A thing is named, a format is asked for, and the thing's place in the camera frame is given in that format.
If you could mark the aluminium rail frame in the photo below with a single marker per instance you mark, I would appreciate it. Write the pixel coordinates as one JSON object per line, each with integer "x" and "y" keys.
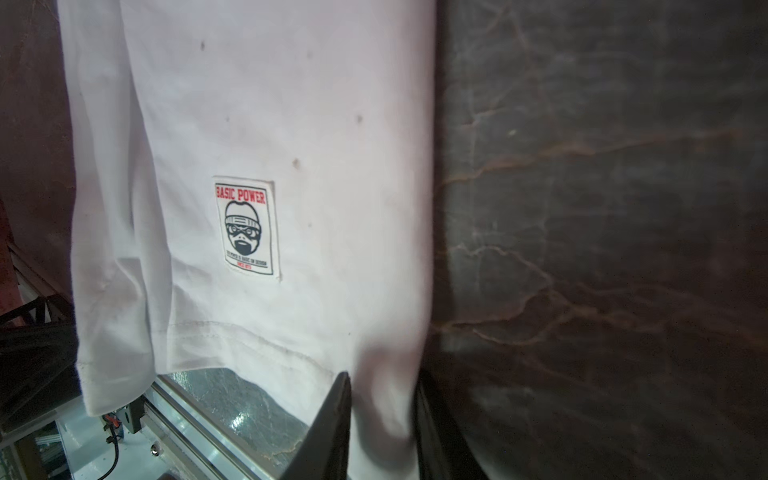
{"x": 164, "y": 434}

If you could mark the white tank top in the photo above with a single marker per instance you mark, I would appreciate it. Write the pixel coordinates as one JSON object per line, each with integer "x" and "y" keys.
{"x": 254, "y": 186}

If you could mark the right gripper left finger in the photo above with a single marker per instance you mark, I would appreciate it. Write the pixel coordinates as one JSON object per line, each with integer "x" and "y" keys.
{"x": 324, "y": 453}

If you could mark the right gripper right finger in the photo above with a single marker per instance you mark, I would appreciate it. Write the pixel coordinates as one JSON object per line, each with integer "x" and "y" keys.
{"x": 443, "y": 452}

